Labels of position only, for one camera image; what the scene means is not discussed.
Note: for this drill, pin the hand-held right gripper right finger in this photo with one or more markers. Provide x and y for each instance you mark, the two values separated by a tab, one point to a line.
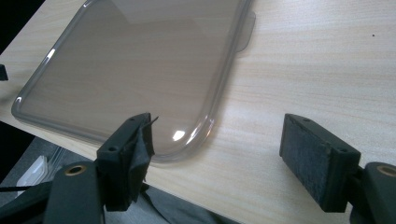
314	161

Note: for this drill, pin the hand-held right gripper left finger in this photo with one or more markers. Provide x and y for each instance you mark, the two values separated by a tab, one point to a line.
124	161

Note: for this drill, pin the clear grey plastic lid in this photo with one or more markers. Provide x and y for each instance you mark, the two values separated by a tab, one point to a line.
124	71

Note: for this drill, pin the white plastic object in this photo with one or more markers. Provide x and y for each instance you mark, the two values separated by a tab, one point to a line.
34	174

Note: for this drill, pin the small black object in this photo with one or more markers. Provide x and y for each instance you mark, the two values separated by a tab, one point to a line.
3	72

